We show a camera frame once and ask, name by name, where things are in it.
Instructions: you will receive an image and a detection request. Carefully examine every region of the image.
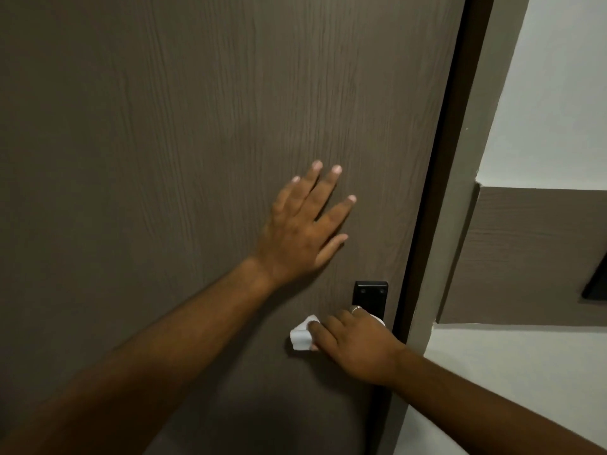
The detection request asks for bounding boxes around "person's left hand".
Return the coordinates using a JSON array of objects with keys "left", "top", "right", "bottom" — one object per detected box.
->
[{"left": 247, "top": 160, "right": 358, "bottom": 290}]

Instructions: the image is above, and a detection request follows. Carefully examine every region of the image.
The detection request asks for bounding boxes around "person's right hand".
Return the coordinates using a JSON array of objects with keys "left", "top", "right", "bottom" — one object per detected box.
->
[{"left": 308, "top": 305, "right": 408, "bottom": 387}]

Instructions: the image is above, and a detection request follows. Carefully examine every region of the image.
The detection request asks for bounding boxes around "white tissue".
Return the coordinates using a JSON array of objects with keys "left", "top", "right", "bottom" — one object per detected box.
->
[{"left": 289, "top": 315, "right": 386, "bottom": 352}]

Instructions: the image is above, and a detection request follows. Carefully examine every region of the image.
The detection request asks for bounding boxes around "person's left forearm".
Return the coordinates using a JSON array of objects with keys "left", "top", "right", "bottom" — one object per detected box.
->
[{"left": 0, "top": 255, "right": 279, "bottom": 455}]

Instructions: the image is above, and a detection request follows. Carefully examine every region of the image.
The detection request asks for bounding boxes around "person's right forearm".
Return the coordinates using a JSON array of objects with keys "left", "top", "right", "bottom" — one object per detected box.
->
[{"left": 379, "top": 344, "right": 607, "bottom": 455}]

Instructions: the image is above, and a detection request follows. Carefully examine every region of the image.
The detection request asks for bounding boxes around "black door lock plate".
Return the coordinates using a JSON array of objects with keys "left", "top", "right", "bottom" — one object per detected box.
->
[{"left": 353, "top": 280, "right": 389, "bottom": 319}]

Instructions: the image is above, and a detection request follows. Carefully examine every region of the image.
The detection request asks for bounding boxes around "brown wooden door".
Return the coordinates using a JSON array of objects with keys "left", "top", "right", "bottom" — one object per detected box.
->
[{"left": 0, "top": 0, "right": 469, "bottom": 455}]

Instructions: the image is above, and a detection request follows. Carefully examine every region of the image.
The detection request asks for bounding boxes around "taupe door frame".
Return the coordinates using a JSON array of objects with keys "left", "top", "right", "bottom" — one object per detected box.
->
[{"left": 375, "top": 0, "right": 533, "bottom": 455}]

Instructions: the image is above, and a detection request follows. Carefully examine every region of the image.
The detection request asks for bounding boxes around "brown wooden wall panel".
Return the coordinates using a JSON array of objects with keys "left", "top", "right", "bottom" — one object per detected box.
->
[{"left": 436, "top": 183, "right": 607, "bottom": 327}]

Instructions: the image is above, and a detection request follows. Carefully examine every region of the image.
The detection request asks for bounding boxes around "black wall fixture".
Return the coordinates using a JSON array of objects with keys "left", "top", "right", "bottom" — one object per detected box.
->
[{"left": 581, "top": 253, "right": 607, "bottom": 304}]

